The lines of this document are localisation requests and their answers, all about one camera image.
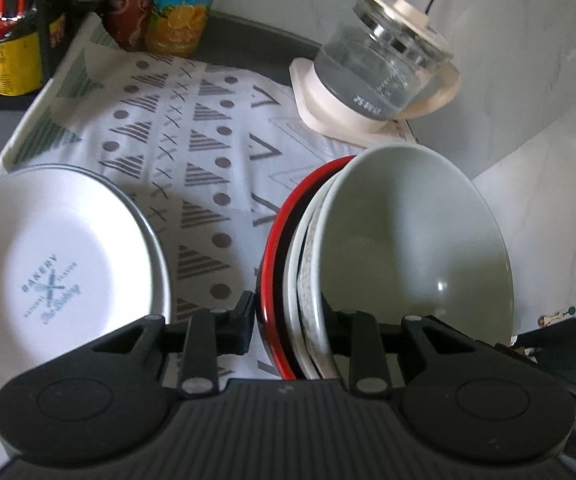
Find speckled white bowl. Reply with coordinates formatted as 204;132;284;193
282;176;340;379

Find red rimmed plate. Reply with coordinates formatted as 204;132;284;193
256;155;354;380

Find white bakery plate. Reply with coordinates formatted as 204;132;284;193
0;164;171;388

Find patterned white table cloth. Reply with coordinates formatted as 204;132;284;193
0;12;420;426

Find beige kettle base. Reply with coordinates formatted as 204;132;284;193
289;58;416;148

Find red cola can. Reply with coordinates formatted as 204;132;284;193
104;0;164;52

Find orange juice bottle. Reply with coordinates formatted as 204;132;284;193
145;0;213;58

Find dark soy sauce bottle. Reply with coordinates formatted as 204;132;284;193
35;0;76;82

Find glass kettle with beige handle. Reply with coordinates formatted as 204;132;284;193
314;0;462;122

